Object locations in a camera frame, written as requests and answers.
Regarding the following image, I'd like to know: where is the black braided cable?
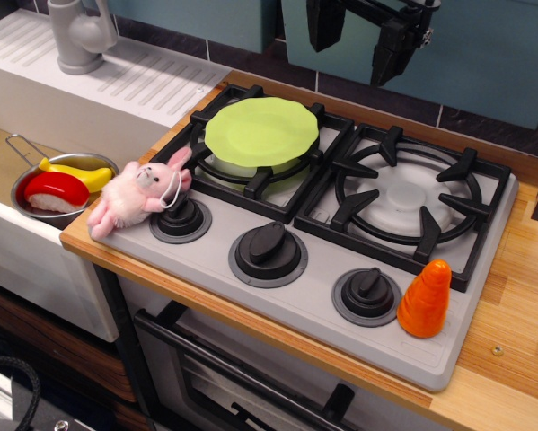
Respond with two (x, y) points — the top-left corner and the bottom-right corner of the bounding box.
(0, 356), (42, 431)

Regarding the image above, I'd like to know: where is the small metal pot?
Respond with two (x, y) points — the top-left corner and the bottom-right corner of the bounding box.
(5, 134), (119, 229)

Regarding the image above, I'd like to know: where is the black burner grate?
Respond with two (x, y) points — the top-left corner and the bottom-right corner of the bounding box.
(294, 125), (514, 292)
(150, 83), (356, 225)

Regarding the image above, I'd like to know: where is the red toy sushi piece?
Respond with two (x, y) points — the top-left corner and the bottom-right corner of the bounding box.
(23, 172), (90, 214)

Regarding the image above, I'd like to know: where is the silver countertop screw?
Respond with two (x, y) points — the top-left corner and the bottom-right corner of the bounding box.
(491, 346), (504, 356)

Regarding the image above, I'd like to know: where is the black right stove knob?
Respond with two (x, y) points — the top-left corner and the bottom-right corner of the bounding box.
(331, 268), (402, 328)

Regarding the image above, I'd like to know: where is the black middle stove knob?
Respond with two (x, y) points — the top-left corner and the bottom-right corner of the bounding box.
(228, 222), (308, 289)

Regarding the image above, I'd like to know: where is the grey toy faucet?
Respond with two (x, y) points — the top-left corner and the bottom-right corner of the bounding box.
(48, 0), (118, 75)

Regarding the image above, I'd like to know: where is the black left stove knob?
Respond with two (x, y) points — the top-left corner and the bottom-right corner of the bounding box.
(149, 195), (212, 244)

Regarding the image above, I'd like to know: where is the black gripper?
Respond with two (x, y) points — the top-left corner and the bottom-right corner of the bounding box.
(306, 0), (441, 87)

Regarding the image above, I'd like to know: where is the black right burner grate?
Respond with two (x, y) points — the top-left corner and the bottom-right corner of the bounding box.
(294, 125), (514, 292)

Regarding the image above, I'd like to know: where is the white toy sink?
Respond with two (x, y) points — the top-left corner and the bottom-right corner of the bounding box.
(0, 9), (228, 342)

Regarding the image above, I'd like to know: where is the black left burner grate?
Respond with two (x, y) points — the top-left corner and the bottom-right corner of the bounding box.
(150, 83), (356, 225)

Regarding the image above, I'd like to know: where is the pink plush bunny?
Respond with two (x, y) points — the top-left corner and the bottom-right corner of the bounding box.
(87, 146), (192, 241)

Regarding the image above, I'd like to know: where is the orange plastic toy carrot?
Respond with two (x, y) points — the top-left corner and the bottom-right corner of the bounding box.
(397, 259), (452, 339)

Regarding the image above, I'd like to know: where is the toy oven door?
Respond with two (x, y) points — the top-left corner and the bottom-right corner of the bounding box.
(134, 302), (390, 430)

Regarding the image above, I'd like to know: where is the grey toy stove top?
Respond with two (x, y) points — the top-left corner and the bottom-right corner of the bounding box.
(90, 83), (520, 393)

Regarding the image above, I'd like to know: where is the black stove knob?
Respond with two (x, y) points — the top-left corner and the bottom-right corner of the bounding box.
(331, 268), (402, 328)
(228, 222), (308, 289)
(149, 195), (212, 244)

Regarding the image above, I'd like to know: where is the yellow toy banana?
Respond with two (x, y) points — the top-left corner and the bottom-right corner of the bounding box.
(39, 158), (113, 193)

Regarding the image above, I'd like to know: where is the green plastic plate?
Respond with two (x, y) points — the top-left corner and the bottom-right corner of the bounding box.
(204, 97), (319, 168)

